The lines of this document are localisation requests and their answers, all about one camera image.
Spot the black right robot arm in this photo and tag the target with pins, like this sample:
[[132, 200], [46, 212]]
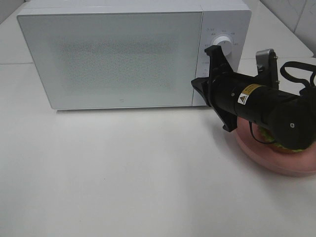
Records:
[[281, 100]]

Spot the white microwave oven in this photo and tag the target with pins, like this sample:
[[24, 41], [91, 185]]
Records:
[[219, 17]]

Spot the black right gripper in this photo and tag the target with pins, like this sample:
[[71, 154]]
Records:
[[221, 89]]

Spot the white microwave door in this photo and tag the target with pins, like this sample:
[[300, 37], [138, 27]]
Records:
[[98, 61]]

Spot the toy hamburger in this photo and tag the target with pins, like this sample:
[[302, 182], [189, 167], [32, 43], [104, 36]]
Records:
[[265, 136]]

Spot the upper white microwave knob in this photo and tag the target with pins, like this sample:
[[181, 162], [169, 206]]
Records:
[[225, 42]]

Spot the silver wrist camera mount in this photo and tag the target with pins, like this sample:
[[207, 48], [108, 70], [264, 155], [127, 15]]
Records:
[[266, 62]]

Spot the pink round plate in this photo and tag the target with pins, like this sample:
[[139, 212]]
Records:
[[279, 160]]

